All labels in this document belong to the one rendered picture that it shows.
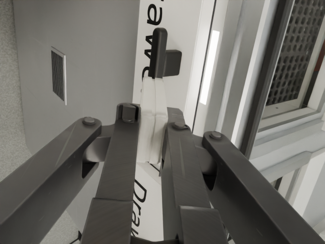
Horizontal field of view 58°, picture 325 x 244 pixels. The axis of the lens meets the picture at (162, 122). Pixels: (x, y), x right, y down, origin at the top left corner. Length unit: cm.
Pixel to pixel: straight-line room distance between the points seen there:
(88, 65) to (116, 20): 14
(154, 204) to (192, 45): 23
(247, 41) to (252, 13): 2
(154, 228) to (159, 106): 32
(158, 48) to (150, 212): 25
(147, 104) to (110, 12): 35
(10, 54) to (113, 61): 75
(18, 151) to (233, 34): 116
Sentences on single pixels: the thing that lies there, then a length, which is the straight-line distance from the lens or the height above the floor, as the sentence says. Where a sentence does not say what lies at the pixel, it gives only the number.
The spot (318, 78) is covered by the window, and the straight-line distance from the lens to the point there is 28.
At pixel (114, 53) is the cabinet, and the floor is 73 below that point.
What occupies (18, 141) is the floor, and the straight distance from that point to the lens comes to 133.
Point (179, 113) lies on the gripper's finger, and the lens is 18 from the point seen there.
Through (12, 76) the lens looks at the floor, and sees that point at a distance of 123.
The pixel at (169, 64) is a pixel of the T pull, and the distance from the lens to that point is 32.
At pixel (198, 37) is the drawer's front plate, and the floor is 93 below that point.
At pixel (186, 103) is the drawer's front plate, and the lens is 33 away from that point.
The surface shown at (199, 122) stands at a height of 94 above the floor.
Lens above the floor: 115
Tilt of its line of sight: 44 degrees down
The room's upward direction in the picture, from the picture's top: 123 degrees clockwise
